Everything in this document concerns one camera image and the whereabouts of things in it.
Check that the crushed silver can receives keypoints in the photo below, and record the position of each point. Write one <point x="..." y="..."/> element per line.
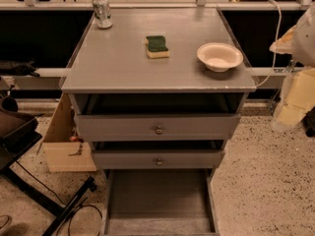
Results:
<point x="102" y="14"/>

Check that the grey drawer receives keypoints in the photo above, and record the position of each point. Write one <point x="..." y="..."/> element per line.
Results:
<point x="157" y="159"/>
<point x="165" y="202"/>
<point x="165" y="127"/>

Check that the green yellow sponge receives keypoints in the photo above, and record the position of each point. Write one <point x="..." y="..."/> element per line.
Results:
<point x="156" y="47"/>

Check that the grey top drawer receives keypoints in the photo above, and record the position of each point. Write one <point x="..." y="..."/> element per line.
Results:
<point x="165" y="127"/>

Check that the cardboard box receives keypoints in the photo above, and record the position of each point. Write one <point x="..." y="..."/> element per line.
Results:
<point x="64" y="150"/>

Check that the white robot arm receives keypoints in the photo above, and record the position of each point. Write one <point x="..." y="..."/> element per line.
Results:
<point x="298" y="90"/>

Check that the dark chair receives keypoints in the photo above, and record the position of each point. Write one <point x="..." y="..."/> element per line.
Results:
<point x="17" y="132"/>

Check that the grey bottom drawer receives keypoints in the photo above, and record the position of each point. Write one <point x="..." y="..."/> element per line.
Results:
<point x="165" y="202"/>

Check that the grey middle drawer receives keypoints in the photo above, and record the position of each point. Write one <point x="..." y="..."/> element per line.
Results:
<point x="157" y="159"/>

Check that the black stand base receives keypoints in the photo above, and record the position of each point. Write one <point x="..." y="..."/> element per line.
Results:
<point x="60" y="212"/>

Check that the grey drawer cabinet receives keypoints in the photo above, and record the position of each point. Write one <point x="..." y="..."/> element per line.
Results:
<point x="113" y="75"/>

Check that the white bowl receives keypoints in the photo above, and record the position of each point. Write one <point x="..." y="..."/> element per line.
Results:
<point x="219" y="57"/>

